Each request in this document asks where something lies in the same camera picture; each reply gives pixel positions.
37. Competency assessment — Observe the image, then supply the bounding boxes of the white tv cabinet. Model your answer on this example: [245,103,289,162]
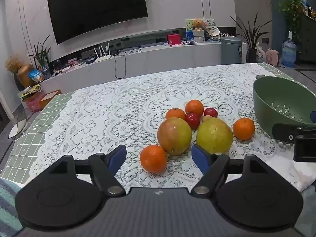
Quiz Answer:
[41,27,247,94]

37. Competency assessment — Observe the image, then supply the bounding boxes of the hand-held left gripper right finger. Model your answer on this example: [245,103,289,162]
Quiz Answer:
[191,144,274,195]

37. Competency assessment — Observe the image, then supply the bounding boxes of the pink heater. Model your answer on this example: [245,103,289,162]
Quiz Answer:
[265,49,279,67]

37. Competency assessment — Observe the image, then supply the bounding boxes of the teal striped cloth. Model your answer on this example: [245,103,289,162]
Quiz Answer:
[0,178,24,237]

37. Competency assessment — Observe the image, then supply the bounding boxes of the black cable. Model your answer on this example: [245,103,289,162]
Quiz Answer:
[110,49,144,79]

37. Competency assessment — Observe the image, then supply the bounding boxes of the white round stand base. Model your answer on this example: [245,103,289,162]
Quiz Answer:
[8,109,29,139]

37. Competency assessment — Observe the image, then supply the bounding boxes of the red cardboard box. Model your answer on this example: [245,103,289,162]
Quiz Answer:
[25,92,46,111]

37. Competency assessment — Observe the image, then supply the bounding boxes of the dried yellow flowers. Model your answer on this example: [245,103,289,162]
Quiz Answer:
[4,55,24,73]

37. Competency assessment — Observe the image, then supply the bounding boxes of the white hat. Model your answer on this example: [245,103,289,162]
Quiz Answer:
[206,27,221,39]

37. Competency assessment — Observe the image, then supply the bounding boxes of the reddish green mango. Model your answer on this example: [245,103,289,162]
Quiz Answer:
[157,118,192,156]

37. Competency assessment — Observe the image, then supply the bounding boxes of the white lace tablecloth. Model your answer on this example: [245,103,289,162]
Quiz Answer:
[30,63,307,190]

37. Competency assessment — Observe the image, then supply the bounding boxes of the stack of green papers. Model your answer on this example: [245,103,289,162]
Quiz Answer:
[19,84,42,99]

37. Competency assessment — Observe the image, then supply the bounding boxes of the flat brown box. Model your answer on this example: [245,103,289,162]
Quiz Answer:
[40,90,62,102]

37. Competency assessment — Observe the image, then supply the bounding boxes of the blue snack bag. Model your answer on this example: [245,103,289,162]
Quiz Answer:
[28,69,44,82]

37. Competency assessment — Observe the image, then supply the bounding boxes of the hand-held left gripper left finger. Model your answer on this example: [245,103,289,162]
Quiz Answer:
[43,144,127,196]

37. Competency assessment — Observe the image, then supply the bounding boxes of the green colander bowl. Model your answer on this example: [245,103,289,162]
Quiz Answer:
[253,75,316,144]

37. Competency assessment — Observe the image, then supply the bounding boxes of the hanging ivy plant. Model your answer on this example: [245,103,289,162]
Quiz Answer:
[279,0,307,42]

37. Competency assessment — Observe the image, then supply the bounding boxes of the white flower basket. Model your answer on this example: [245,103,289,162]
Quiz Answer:
[193,28,206,42]

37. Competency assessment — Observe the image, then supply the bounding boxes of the orange ceramic vase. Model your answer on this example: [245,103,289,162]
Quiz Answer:
[17,64,35,87]

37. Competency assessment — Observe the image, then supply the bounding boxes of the blue water bottle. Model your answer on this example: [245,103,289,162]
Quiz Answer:
[281,31,297,68]

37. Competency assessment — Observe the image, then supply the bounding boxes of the white router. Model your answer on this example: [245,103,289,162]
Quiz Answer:
[93,45,111,62]

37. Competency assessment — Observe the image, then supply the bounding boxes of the dark green cabinet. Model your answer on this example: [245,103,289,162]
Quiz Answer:
[296,12,316,64]

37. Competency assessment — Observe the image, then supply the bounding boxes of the grey trash bin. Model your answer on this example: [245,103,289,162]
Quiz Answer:
[220,37,243,65]

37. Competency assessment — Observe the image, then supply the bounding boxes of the white cloth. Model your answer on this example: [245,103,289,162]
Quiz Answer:
[267,153,316,193]

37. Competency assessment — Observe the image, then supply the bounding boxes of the black television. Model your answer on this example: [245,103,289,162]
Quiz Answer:
[47,0,149,45]

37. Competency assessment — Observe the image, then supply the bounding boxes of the yellow-green mango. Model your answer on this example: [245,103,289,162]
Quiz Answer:
[196,118,234,154]

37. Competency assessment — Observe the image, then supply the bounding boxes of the small red apple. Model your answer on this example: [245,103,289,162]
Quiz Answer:
[204,107,219,118]
[185,113,200,130]

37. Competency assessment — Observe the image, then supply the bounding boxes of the orange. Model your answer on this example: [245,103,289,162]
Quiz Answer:
[233,118,255,141]
[165,108,186,121]
[140,145,168,174]
[185,99,205,118]

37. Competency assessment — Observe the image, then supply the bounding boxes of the white plastic bag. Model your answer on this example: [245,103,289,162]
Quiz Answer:
[255,45,266,63]

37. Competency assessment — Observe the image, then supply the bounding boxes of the yellow plush toy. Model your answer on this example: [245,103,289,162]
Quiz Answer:
[191,19,205,30]

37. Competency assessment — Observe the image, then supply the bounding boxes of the potted long-leaf plant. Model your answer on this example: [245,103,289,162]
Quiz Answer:
[229,13,272,64]

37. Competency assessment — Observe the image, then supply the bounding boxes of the plant in glass vase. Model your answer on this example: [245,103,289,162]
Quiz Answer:
[27,34,52,80]

